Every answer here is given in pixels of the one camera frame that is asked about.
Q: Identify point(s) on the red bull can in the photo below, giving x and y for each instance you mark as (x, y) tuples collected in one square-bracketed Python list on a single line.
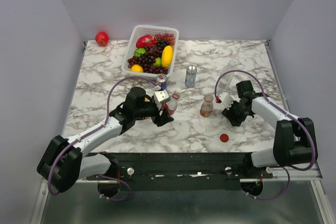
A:
[(161, 80)]

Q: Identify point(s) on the black mounting base frame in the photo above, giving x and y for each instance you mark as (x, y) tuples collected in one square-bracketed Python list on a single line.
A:
[(184, 171)]

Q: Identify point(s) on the red label clear bottle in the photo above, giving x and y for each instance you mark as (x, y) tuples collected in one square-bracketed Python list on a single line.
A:
[(173, 103)]

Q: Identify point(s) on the red dragon fruit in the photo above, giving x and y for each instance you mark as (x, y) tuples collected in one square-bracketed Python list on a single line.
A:
[(146, 41)]

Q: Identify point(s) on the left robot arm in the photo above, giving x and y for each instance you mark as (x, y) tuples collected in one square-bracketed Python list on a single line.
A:
[(66, 160)]

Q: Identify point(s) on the white plastic fruit basket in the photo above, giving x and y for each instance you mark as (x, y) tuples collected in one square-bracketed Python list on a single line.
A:
[(141, 30)]

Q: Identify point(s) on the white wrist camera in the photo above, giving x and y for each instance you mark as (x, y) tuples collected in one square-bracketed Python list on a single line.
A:
[(225, 99), (161, 97)]

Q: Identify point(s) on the large red bottle cap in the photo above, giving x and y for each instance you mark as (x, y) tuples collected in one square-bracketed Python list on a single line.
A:
[(224, 138)]

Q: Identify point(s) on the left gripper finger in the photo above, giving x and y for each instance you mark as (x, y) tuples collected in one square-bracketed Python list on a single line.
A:
[(163, 118), (165, 106)]

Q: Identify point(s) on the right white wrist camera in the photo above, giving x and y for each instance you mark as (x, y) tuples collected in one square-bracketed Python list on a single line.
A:
[(225, 99)]

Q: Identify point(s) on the green apple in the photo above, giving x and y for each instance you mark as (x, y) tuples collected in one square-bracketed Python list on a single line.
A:
[(139, 52)]

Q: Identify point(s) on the dark purple grapes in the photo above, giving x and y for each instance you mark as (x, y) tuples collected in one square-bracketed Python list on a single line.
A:
[(148, 58)]

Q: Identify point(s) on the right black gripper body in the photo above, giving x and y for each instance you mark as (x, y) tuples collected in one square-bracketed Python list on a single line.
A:
[(233, 114)]

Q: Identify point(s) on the silver blue drink can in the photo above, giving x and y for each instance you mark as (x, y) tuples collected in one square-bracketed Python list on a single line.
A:
[(190, 78)]

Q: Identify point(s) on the yellow mango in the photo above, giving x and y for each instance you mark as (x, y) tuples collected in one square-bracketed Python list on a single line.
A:
[(167, 56)]

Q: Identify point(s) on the red grape bunch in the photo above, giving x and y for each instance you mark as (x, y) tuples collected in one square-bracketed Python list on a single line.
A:
[(165, 38)]

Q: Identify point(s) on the clear water bottle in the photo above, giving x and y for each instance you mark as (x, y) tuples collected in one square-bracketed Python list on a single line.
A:
[(225, 81)]

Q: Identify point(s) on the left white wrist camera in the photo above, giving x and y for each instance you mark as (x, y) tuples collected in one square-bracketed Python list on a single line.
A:
[(161, 97)]

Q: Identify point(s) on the orange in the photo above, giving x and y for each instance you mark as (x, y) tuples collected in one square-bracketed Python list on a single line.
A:
[(136, 68)]

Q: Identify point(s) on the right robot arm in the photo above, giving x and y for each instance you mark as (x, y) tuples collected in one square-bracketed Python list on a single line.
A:
[(295, 139)]

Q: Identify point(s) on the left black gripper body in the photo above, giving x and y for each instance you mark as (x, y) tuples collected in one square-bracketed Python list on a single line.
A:
[(159, 115)]

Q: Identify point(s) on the green lime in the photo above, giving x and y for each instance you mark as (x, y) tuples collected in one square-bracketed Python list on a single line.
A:
[(157, 62)]

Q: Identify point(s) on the red apple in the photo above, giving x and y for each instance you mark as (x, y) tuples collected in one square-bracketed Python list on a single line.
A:
[(102, 38)]

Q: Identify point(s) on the brown juice bottle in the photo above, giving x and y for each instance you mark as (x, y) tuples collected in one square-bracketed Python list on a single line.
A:
[(207, 106)]

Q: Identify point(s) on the clear bottle cap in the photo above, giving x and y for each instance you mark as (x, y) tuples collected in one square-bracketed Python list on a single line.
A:
[(231, 64)]

